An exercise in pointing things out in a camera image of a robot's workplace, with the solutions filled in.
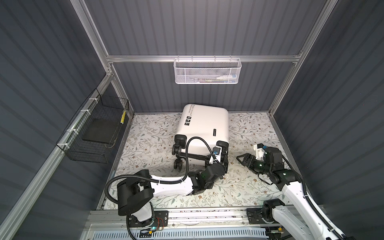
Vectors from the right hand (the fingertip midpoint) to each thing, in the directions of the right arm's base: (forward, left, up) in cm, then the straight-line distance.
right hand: (242, 161), depth 79 cm
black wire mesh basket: (+5, +75, +18) cm, 77 cm away
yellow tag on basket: (+20, +66, +14) cm, 70 cm away
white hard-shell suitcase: (+17, +22, +7) cm, 28 cm away
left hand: (+1, +11, +4) cm, 11 cm away
